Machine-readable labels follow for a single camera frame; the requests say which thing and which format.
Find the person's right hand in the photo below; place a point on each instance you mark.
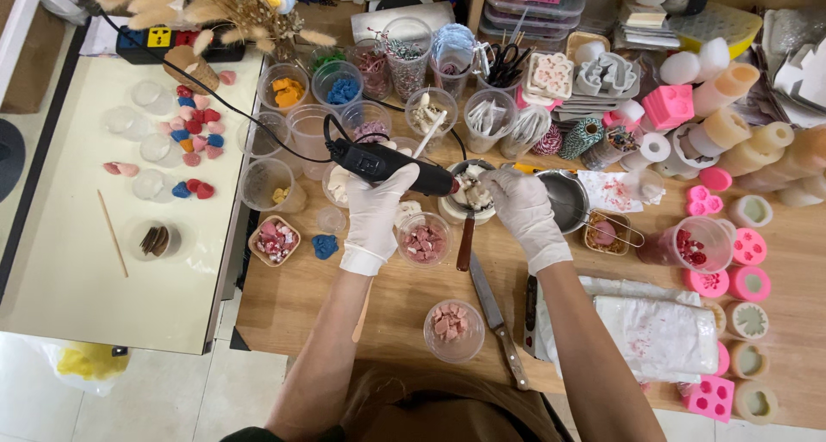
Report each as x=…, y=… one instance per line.
x=526, y=213

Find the person's left hand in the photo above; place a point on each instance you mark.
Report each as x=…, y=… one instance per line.
x=374, y=223

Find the person's right fingers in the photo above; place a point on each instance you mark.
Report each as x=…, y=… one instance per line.
x=498, y=179

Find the person's left fingers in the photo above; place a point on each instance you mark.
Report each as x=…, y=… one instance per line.
x=400, y=174

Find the black heat gun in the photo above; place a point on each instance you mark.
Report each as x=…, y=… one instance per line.
x=381, y=161

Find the white wax lump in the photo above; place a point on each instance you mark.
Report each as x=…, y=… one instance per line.
x=408, y=212

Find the tilted cup of wicks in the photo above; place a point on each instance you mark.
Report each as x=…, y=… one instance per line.
x=526, y=132

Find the cup of purple wax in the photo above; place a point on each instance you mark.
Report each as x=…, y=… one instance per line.
x=368, y=127

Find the cup of bagged wicks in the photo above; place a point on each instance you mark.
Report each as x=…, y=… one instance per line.
x=488, y=119

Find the red white twine spool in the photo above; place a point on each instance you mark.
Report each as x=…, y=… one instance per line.
x=548, y=140

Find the cup of white wax shapes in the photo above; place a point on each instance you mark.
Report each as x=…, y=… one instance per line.
x=429, y=116

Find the cup of dark pink chunks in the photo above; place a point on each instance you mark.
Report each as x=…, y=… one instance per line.
x=424, y=242

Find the steel pitcher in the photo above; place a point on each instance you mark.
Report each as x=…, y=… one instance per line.
x=568, y=200

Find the small clear round lid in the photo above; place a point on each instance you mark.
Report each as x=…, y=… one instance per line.
x=331, y=220

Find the green white twine spool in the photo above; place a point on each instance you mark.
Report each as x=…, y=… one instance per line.
x=579, y=137

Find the tall empty clear cup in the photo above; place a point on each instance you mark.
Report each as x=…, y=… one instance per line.
x=310, y=135

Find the blue wax flower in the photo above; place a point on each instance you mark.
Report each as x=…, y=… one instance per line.
x=324, y=246

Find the cup of blue wax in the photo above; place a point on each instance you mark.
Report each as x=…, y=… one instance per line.
x=340, y=88

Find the red stained white paper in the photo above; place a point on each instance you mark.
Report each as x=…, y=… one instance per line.
x=606, y=190

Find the cup with black scissors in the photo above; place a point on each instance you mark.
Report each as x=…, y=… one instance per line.
x=504, y=65

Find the tall cup of striped sticks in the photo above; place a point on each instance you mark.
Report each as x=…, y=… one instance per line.
x=406, y=58

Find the white flower silicone mould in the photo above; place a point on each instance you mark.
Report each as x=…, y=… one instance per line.
x=550, y=74

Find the cup of mixed coloured bits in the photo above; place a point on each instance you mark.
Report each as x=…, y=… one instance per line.
x=613, y=145

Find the wooden tray with pink ball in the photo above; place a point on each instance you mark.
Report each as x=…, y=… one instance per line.
x=605, y=234

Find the cup with yellow wax bits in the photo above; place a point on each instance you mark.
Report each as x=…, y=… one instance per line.
x=271, y=187

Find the cup of green wax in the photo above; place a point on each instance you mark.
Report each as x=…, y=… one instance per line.
x=329, y=58

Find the black digital scale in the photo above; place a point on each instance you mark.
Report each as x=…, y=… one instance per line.
x=530, y=316

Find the wooden bowl of wax pieces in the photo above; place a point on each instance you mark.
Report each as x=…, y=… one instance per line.
x=275, y=241

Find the cup of orange wax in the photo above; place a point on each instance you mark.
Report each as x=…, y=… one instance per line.
x=286, y=90

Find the wide empty clear cup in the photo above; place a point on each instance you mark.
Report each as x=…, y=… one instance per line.
x=261, y=135

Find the small clear empty cup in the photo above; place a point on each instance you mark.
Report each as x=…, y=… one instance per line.
x=645, y=184

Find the grey white silicone mould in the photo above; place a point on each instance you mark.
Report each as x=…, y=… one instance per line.
x=606, y=74

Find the white tape roll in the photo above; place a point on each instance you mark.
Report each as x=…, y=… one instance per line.
x=652, y=148

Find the cup of pale pink chunks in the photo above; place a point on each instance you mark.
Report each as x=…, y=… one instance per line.
x=453, y=331

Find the stack of clear plastic boxes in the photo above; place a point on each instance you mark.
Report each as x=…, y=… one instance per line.
x=532, y=16

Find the pink cube silicone mould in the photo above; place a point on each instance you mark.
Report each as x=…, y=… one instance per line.
x=668, y=106

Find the red wax heart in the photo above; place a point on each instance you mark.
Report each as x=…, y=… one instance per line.
x=193, y=185
x=205, y=190

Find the single pink wax heart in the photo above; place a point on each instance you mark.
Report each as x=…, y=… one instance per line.
x=227, y=77

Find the measuring cup of red wax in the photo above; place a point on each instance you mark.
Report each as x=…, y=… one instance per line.
x=687, y=245

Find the heap of coloured wax hearts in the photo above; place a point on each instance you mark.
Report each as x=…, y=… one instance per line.
x=197, y=129

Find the white stained plastic wrap bundle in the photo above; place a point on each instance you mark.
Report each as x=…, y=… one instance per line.
x=639, y=332

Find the stack of small boxes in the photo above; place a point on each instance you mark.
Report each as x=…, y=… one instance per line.
x=645, y=26

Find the small pink round mould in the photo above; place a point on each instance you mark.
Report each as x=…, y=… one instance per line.
x=715, y=179

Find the blue wax heart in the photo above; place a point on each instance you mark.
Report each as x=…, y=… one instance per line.
x=181, y=190

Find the pink round flower mould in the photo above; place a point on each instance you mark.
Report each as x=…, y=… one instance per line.
x=705, y=283
x=749, y=246

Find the woven wicker cone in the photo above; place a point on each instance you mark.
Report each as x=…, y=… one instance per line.
x=193, y=68

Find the person's brown clothing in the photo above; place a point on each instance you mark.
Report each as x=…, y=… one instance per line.
x=445, y=406

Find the clear plastic lid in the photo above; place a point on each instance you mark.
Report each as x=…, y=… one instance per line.
x=151, y=97
x=126, y=123
x=150, y=185
x=161, y=150

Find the cup with brown slices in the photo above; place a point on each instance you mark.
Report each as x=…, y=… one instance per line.
x=155, y=240

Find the cream round silicone mould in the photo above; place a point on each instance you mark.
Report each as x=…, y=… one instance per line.
x=756, y=403
x=751, y=211
x=749, y=360

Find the dried pampas grass bunch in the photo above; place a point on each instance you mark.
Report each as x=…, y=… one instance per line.
x=206, y=3

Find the dark metal cup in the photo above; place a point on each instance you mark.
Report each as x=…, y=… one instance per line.
x=685, y=0

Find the row of cream cylinder moulds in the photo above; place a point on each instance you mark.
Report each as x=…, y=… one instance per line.
x=755, y=139

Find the yellow plastic tray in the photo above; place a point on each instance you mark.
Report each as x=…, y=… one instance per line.
x=716, y=29

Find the pink round hollow mould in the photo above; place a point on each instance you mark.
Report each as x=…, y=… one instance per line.
x=750, y=283

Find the black power strip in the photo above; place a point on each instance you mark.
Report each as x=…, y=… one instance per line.
x=161, y=42

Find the cream round star mould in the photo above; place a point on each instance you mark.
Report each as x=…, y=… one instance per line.
x=746, y=320

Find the thin pink mould edge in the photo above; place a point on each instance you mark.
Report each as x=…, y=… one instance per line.
x=723, y=358

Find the thin wooden stick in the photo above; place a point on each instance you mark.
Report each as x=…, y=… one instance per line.
x=112, y=233

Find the pink block mould with holes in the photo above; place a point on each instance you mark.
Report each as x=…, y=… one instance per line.
x=708, y=398

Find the heap of white paper shapes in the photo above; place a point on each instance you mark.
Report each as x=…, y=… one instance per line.
x=797, y=61

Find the yellow white plastic bag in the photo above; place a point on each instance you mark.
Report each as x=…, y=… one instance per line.
x=84, y=361

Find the dark round stool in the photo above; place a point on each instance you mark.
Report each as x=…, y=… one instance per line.
x=10, y=161

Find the white frame furniture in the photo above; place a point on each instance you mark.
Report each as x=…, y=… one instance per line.
x=26, y=16

